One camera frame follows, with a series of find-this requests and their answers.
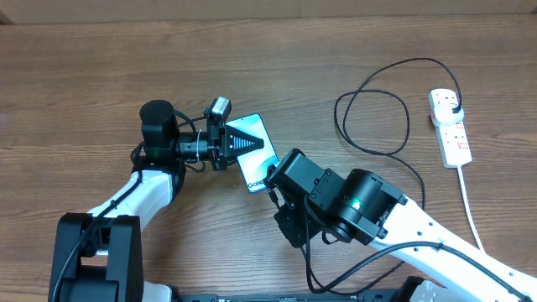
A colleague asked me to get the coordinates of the blue smartphone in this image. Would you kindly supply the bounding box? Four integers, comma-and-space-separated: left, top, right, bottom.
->
227, 113, 279, 193

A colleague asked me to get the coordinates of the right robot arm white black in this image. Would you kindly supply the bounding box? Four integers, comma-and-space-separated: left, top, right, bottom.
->
263, 148, 536, 301

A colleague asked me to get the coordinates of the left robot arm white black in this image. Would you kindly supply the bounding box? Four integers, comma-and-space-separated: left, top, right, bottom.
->
48, 96, 269, 301

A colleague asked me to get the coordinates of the white charger plug adapter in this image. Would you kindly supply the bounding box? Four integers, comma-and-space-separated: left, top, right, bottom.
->
431, 104, 465, 127

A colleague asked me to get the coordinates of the white power strip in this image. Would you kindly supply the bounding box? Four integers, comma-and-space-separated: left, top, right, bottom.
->
428, 88, 472, 168

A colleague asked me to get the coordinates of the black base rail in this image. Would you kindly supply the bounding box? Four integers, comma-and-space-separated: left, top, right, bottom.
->
174, 289, 413, 302

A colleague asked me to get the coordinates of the white power strip cord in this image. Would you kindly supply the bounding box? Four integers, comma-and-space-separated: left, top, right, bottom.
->
456, 165, 487, 255

